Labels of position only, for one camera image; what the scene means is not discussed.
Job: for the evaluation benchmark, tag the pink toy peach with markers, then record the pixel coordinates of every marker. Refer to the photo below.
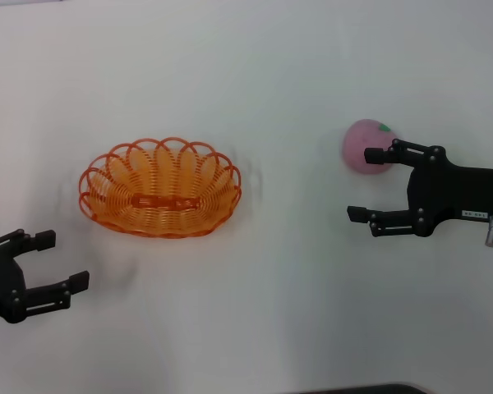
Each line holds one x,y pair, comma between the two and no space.
359,143

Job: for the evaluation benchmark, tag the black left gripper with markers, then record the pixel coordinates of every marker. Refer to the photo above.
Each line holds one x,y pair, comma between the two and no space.
2,279

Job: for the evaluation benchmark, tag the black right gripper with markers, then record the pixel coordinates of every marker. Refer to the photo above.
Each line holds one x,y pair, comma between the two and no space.
460,189

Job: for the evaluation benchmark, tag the black robot torso edge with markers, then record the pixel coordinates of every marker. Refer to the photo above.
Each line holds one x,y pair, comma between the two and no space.
365,389

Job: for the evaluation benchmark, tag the orange woven plastic basket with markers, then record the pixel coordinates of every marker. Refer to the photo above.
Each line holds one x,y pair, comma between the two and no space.
160,193

